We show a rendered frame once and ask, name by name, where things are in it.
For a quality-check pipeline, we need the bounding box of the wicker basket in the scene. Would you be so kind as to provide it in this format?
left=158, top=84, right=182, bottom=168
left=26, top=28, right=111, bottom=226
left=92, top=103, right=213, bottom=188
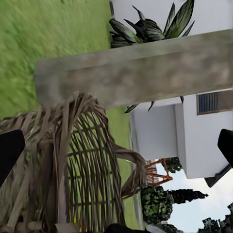
left=0, top=91, right=147, bottom=233

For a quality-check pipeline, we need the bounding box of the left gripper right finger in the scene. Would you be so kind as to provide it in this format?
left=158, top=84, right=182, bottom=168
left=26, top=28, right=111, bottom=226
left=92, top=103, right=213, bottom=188
left=217, top=129, right=233, bottom=167

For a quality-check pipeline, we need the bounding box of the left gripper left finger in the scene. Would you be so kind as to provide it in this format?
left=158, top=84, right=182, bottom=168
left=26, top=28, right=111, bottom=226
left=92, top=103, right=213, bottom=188
left=0, top=129, right=25, bottom=187

